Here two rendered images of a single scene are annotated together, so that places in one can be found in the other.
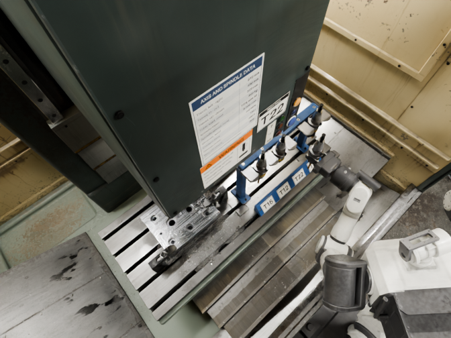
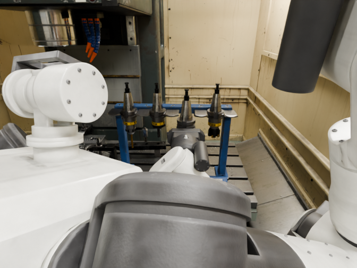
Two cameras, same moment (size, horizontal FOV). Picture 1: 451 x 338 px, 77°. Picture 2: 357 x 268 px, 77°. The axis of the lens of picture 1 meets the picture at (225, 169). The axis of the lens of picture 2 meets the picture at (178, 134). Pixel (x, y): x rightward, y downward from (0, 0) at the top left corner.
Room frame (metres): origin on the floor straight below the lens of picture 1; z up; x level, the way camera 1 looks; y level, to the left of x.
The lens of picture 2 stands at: (0.03, -0.82, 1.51)
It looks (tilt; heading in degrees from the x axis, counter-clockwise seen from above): 25 degrees down; 40
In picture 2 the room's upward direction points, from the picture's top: straight up
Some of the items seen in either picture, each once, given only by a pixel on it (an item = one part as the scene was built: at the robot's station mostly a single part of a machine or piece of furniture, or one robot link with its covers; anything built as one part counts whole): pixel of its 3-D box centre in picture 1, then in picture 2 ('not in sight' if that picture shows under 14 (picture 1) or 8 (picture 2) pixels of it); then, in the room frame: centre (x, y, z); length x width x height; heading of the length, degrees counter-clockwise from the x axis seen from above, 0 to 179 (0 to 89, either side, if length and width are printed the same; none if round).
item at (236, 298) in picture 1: (276, 258); not in sight; (0.26, -0.23, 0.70); 0.90 x 0.30 x 0.16; 128
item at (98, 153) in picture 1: (127, 130); (104, 89); (0.81, 0.44, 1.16); 0.48 x 0.05 x 0.51; 128
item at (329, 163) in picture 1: (333, 170); (185, 143); (0.52, -0.44, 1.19); 0.13 x 0.12 x 0.10; 128
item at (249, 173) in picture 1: (251, 174); (115, 112); (0.51, -0.10, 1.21); 0.07 x 0.05 x 0.01; 38
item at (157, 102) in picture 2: (281, 145); (157, 101); (0.61, -0.23, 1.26); 0.04 x 0.04 x 0.07
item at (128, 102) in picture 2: (262, 161); (128, 101); (0.54, -0.14, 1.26); 0.04 x 0.04 x 0.07
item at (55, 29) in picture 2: not in sight; (52, 28); (0.46, 0.17, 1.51); 0.16 x 0.16 x 0.12
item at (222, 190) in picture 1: (215, 198); (101, 152); (0.51, 0.06, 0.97); 0.13 x 0.03 x 0.15; 128
